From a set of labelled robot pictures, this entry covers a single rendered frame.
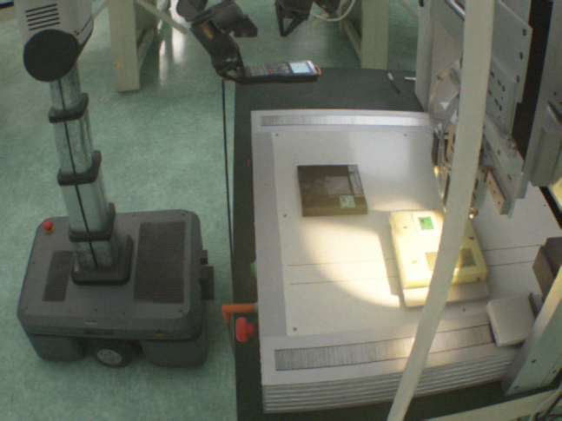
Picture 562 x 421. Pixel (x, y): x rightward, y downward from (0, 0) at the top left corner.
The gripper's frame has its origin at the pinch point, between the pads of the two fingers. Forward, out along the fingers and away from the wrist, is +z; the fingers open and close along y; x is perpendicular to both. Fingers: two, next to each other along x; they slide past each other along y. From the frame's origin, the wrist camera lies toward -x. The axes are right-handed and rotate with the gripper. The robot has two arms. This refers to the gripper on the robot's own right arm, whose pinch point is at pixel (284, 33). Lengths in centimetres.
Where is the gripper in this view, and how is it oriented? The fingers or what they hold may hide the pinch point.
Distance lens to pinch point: 141.3
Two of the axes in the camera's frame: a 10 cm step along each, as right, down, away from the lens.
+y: -1.6, -6.5, 7.5
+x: -9.6, -0.9, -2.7
